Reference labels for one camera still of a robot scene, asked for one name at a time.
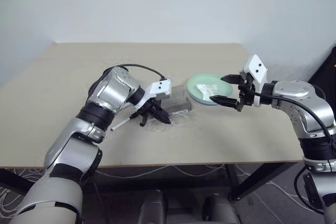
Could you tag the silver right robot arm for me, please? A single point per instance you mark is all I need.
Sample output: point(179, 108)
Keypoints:
point(302, 95)

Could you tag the black table leg with brace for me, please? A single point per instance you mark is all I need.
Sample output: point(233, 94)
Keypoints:
point(233, 182)

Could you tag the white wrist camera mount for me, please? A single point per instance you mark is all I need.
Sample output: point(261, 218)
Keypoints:
point(256, 70)
point(160, 87)

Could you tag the white marker pen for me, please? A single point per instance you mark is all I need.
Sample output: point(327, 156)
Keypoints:
point(119, 126)

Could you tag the black table frame bar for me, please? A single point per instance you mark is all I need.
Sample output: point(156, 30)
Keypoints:
point(13, 179)

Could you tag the dark rounded shape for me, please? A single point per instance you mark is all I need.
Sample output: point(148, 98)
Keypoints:
point(155, 208)
point(220, 209)

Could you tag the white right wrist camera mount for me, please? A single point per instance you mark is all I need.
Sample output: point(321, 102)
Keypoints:
point(256, 70)

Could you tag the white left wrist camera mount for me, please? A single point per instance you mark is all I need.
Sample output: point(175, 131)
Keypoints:
point(160, 87)

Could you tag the crumpled white tissue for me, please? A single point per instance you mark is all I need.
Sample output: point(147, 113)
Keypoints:
point(207, 89)

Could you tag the black panel with orange spot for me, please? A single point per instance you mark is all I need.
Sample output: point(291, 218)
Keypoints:
point(324, 72)

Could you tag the pale green plate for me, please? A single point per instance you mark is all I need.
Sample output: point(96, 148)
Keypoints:
point(225, 89)

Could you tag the clear plastic glasses case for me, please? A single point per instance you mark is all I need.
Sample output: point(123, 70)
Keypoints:
point(179, 98)

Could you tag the clear frame glasses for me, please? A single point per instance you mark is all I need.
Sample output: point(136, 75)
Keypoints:
point(181, 119)

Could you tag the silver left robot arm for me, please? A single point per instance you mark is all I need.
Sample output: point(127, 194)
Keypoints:
point(110, 93)

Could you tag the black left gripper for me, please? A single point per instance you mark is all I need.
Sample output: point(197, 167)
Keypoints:
point(148, 108)

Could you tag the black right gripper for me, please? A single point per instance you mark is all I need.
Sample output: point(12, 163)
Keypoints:
point(246, 93)

